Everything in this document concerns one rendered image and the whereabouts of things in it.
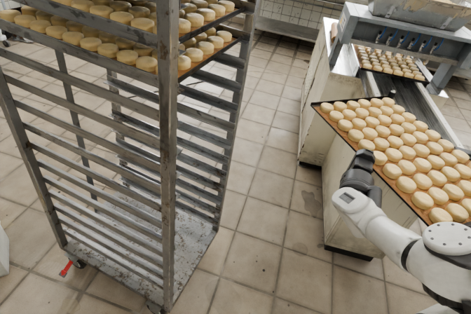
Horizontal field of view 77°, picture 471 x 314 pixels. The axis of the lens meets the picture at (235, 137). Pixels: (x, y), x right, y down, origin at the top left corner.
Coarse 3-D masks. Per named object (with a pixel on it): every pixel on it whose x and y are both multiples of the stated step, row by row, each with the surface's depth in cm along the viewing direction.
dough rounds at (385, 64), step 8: (360, 48) 198; (368, 48) 201; (360, 56) 189; (368, 56) 194; (376, 56) 197; (384, 56) 193; (400, 56) 197; (408, 56) 200; (360, 64) 180; (368, 64) 177; (376, 64) 179; (384, 64) 181; (392, 64) 183; (400, 64) 187; (408, 64) 191; (392, 72) 178; (400, 72) 174; (408, 72) 176; (416, 72) 178; (424, 80) 175
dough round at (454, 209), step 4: (452, 204) 79; (456, 204) 79; (448, 208) 78; (452, 208) 77; (456, 208) 78; (460, 208) 78; (464, 208) 78; (448, 212) 77; (452, 212) 76; (456, 212) 76; (460, 212) 77; (464, 212) 77; (452, 216) 76; (456, 216) 76; (460, 216) 76; (464, 216) 76; (468, 216) 76; (456, 220) 76; (460, 220) 76; (464, 220) 76
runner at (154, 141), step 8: (8, 80) 89; (16, 80) 88; (24, 88) 88; (32, 88) 86; (40, 88) 85; (40, 96) 87; (48, 96) 85; (56, 96) 83; (64, 104) 84; (72, 104) 82; (80, 112) 83; (88, 112) 81; (96, 112) 80; (96, 120) 82; (104, 120) 80; (112, 120) 78; (120, 128) 79; (128, 128) 78; (136, 136) 78; (144, 136) 76; (152, 136) 76; (152, 144) 77
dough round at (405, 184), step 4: (400, 180) 83; (404, 180) 83; (408, 180) 84; (412, 180) 84; (396, 184) 84; (400, 184) 82; (404, 184) 82; (408, 184) 82; (412, 184) 83; (400, 188) 83; (404, 188) 82; (408, 188) 81; (412, 188) 81; (408, 192) 82; (412, 192) 82
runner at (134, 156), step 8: (16, 104) 95; (24, 104) 93; (32, 112) 94; (40, 112) 92; (48, 120) 92; (56, 120) 90; (64, 128) 91; (72, 128) 89; (80, 128) 88; (80, 136) 89; (88, 136) 87; (96, 136) 86; (104, 144) 86; (112, 144) 85; (120, 152) 85; (128, 152) 83; (136, 160) 84; (144, 160) 82; (152, 168) 83; (160, 168) 81; (176, 176) 80
